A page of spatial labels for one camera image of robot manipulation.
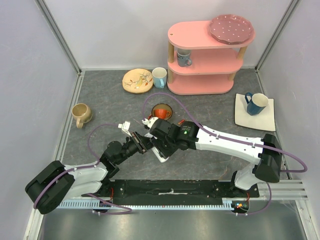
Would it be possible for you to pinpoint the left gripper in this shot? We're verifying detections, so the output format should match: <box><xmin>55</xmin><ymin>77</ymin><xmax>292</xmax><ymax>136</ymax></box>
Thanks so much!
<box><xmin>116</xmin><ymin>130</ymin><xmax>155</xmax><ymax>165</ymax></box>

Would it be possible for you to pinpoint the white remote control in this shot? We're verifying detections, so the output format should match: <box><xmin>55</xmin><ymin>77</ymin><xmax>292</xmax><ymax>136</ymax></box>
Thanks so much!
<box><xmin>144</xmin><ymin>132</ymin><xmax>169</xmax><ymax>163</ymax></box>

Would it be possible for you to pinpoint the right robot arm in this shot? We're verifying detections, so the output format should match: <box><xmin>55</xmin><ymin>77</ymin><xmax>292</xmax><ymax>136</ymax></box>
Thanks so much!
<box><xmin>142</xmin><ymin>117</ymin><xmax>282</xmax><ymax>197</ymax></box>

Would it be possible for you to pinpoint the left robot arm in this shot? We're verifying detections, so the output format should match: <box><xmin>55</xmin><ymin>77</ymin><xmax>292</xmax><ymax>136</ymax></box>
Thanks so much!
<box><xmin>25</xmin><ymin>132</ymin><xmax>153</xmax><ymax>215</ymax></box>

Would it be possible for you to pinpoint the orange cup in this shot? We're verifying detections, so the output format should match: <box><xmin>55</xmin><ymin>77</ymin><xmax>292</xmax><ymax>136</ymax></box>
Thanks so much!
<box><xmin>154</xmin><ymin>108</ymin><xmax>172</xmax><ymax>120</ymax></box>

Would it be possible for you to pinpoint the yellow floral plate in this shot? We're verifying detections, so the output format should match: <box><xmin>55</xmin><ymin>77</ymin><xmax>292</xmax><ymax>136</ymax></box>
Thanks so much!
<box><xmin>122</xmin><ymin>68</ymin><xmax>154</xmax><ymax>94</ymax></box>

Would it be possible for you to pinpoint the light blue mug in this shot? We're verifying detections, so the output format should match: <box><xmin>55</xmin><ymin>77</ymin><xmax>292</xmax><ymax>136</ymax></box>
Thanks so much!
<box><xmin>152</xmin><ymin>67</ymin><xmax>167</xmax><ymax>89</ymax></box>

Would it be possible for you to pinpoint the beige mug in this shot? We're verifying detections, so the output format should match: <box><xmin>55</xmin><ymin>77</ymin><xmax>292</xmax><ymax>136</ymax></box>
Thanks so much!
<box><xmin>71</xmin><ymin>103</ymin><xmax>93</xmax><ymax>129</ymax></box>

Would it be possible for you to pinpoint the grey mug on shelf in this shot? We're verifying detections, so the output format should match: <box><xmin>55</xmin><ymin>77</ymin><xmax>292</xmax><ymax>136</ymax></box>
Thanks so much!
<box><xmin>176</xmin><ymin>48</ymin><xmax>192</xmax><ymax>67</ymax></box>

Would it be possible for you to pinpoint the pink three-tier shelf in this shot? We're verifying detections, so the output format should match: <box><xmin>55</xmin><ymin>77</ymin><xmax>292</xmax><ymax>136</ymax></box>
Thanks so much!
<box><xmin>167</xmin><ymin>20</ymin><xmax>256</xmax><ymax>95</ymax></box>

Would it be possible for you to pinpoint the dark blue mug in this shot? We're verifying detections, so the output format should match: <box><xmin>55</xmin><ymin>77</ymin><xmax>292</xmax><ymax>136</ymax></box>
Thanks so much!
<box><xmin>244</xmin><ymin>92</ymin><xmax>269</xmax><ymax>116</ymax></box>

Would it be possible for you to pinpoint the white square plate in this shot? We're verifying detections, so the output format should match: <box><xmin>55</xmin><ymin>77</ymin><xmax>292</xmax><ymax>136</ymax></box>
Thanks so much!
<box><xmin>234</xmin><ymin>93</ymin><xmax>276</xmax><ymax>132</ymax></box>

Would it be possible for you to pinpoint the pink dotted plate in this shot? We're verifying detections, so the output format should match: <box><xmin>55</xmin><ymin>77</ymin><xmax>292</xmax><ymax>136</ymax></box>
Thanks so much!
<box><xmin>209</xmin><ymin>14</ymin><xmax>254</xmax><ymax>45</ymax></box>

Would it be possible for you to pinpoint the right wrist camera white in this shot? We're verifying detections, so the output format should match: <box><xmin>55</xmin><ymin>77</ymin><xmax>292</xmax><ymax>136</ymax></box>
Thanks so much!
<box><xmin>142</xmin><ymin>117</ymin><xmax>159</xmax><ymax>129</ymax></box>

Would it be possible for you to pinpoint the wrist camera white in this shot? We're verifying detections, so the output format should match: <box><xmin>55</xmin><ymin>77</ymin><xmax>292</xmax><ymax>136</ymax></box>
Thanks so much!
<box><xmin>142</xmin><ymin>117</ymin><xmax>159</xmax><ymax>129</ymax></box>
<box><xmin>118</xmin><ymin>121</ymin><xmax>132</xmax><ymax>137</ymax></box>

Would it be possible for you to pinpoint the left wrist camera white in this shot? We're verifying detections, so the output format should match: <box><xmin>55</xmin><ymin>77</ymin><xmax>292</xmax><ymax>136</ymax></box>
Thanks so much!
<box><xmin>118</xmin><ymin>121</ymin><xmax>132</xmax><ymax>137</ymax></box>

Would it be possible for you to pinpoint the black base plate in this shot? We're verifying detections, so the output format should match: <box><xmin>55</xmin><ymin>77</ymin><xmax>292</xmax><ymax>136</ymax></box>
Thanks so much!
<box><xmin>95</xmin><ymin>179</ymin><xmax>260</xmax><ymax>205</ymax></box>

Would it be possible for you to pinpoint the white cable duct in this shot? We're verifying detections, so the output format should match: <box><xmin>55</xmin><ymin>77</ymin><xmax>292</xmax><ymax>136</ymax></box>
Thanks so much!
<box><xmin>57</xmin><ymin>197</ymin><xmax>249</xmax><ymax>212</ymax></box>

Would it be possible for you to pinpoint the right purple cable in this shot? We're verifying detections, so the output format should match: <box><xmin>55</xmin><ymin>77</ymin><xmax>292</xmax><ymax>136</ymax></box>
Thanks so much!
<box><xmin>141</xmin><ymin>92</ymin><xmax>308</xmax><ymax>216</ymax></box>

